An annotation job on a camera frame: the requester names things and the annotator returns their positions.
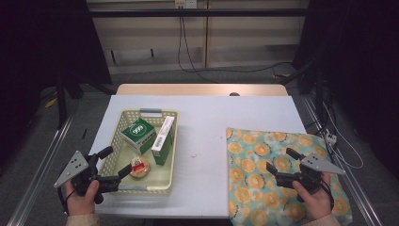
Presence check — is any person's right hand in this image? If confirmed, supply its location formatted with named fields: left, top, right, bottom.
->
left=292, top=172, right=333, bottom=221

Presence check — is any person's left hand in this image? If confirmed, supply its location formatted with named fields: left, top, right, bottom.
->
left=64, top=179, right=101, bottom=217

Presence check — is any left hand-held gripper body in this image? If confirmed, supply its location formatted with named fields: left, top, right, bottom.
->
left=54, top=150, right=122, bottom=205

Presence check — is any white power strip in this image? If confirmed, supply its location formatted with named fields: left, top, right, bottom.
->
left=325, top=133, right=339, bottom=146

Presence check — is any white wall socket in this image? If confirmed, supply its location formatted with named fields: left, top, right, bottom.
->
left=174, top=0, right=199, bottom=9

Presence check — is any pale green perforated plastic basket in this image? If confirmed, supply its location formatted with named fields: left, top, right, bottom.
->
left=98, top=107, right=180, bottom=197

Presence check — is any black metal stand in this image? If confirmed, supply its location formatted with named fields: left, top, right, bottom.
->
left=54, top=73, right=83, bottom=130
left=277, top=58, right=331, bottom=127

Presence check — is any round yellow food cup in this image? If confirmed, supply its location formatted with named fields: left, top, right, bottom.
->
left=129, top=155, right=152, bottom=179

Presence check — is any white cable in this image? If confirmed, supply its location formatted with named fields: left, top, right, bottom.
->
left=322, top=103, right=365, bottom=170

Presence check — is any fruit print cloth bag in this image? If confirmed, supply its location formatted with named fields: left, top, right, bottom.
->
left=225, top=126, right=353, bottom=226

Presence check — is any black horizontal bar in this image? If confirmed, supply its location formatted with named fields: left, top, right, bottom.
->
left=87, top=8, right=311, bottom=19

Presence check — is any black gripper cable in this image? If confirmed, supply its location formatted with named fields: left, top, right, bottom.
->
left=319, top=181, right=335, bottom=211
left=56, top=185, right=76, bottom=217

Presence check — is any green square medicine box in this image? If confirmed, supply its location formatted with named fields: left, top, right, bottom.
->
left=120, top=117, right=157, bottom=155

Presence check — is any tall white green medicine box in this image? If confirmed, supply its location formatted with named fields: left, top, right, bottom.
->
left=151, top=115, right=176, bottom=167

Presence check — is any metal floor rail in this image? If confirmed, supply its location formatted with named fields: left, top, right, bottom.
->
left=6, top=115, right=78, bottom=226
left=300, top=94, right=384, bottom=226

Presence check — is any dark curtain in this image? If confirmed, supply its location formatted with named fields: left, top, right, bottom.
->
left=0, top=0, right=113, bottom=166
left=292, top=0, right=399, bottom=181

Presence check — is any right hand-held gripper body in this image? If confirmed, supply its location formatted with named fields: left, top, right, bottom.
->
left=275, top=153, right=346, bottom=193

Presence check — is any black wall cable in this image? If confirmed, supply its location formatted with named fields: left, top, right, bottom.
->
left=177, top=15, right=295, bottom=74
left=181, top=15, right=219, bottom=84

